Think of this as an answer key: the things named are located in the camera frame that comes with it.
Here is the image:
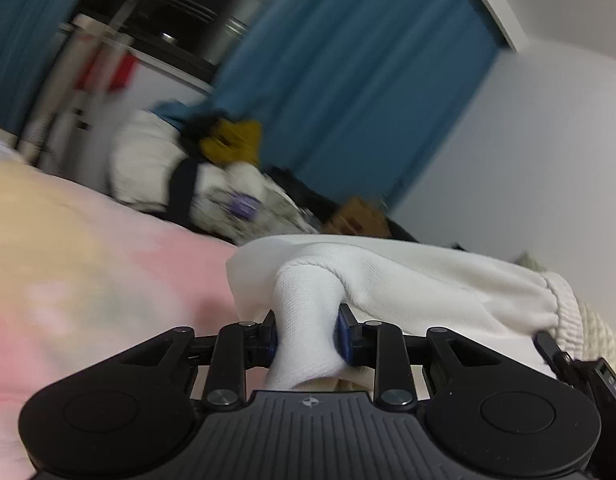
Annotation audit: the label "grey white clothes pile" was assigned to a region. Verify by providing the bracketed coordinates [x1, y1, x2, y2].
[189, 162, 317, 246]

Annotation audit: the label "mustard yellow garment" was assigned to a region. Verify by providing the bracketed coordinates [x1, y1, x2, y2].
[199, 118, 262, 167]

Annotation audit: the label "black armchair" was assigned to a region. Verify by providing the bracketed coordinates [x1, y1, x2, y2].
[268, 167, 416, 243]

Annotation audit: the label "brown paper bag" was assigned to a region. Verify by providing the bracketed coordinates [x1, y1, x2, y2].
[322, 197, 390, 238]

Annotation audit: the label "pastel tie-dye duvet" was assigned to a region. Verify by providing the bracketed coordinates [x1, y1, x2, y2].
[0, 141, 236, 479]

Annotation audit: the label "white sweatpants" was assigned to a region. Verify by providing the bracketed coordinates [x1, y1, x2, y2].
[227, 235, 584, 390]

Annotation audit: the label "left blue curtain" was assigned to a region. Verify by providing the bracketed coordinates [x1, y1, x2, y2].
[0, 0, 79, 133]

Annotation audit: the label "folding drying rack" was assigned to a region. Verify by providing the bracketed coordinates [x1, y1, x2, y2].
[15, 0, 141, 168]

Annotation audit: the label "red cloth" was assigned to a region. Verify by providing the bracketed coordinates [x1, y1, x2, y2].
[75, 51, 139, 93]

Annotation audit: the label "blue curtain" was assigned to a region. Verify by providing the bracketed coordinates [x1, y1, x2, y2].
[0, 0, 79, 133]
[155, 0, 504, 206]

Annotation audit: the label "white puffy jacket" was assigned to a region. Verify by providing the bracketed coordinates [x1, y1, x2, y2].
[110, 110, 185, 211]

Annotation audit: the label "dark window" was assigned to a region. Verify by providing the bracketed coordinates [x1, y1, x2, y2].
[74, 0, 275, 84]

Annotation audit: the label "right blue curtain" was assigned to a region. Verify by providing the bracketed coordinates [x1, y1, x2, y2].
[155, 0, 504, 206]

